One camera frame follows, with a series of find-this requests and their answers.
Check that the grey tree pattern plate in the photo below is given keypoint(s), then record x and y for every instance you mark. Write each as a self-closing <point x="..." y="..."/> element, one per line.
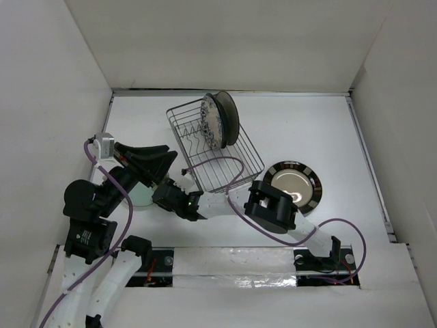
<point x="232" y="115"/>

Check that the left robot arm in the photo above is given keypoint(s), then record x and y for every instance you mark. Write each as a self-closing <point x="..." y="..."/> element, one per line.
<point x="100" y="256"/>

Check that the brown rim cream plate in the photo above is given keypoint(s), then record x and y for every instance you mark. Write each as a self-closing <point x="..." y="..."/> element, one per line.
<point x="224" y="119"/>

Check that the blue floral plate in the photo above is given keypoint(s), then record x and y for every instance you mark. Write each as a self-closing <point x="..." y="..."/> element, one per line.
<point x="211" y="124"/>

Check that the green flower plate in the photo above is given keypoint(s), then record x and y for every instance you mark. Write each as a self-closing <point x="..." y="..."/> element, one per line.
<point x="141" y="195"/>

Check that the wire dish rack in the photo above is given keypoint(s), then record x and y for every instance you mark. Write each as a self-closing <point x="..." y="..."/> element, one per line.
<point x="212" y="170"/>

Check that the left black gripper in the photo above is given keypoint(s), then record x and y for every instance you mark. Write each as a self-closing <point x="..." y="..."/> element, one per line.
<point x="155" y="165"/>

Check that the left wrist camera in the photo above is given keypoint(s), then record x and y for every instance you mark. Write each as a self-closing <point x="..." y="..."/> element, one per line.
<point x="104" y="144"/>

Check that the dark striped rim plate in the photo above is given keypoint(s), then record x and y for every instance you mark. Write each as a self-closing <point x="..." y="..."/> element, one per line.
<point x="297" y="180"/>

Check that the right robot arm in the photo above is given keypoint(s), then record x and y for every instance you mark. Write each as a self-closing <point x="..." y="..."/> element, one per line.
<point x="268" y="209"/>

